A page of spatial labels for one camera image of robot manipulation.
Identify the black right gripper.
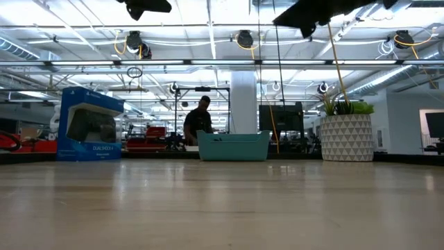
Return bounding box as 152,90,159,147
272,0,400,39

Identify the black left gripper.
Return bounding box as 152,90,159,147
116,0,173,22

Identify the long ceiling light strip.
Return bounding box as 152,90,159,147
0,59,444,67

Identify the white building column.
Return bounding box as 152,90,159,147
229,70,259,135

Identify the green succulent plant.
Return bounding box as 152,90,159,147
319,92,376,117

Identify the person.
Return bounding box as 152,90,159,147
182,95,214,147

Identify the blue game controller box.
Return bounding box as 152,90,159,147
56,86,125,163

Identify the red tool cart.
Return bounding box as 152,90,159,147
125,126,168,152

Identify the white patterned plant pot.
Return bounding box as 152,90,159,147
319,113,375,163

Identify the teal plastic bin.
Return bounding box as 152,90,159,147
196,130,271,162

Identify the black ceiling cable reel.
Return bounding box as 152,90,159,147
236,29,255,49
125,30,144,50
394,29,413,49

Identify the black hanging cable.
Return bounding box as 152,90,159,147
274,24,286,107

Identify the yellow hanging cable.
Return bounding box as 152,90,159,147
327,22,350,106

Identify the dark wall screen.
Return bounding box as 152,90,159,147
425,111,444,140

